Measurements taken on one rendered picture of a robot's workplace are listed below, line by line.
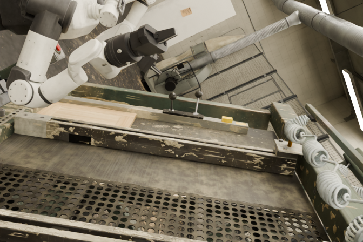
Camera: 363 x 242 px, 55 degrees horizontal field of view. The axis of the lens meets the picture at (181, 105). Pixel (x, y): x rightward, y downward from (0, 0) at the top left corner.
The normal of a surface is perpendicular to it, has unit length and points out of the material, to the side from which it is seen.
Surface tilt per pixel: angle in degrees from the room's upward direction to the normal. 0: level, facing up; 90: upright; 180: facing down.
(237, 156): 90
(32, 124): 90
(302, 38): 90
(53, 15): 68
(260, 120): 90
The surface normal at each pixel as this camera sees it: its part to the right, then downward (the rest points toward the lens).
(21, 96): -0.21, -0.01
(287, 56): -0.02, 0.39
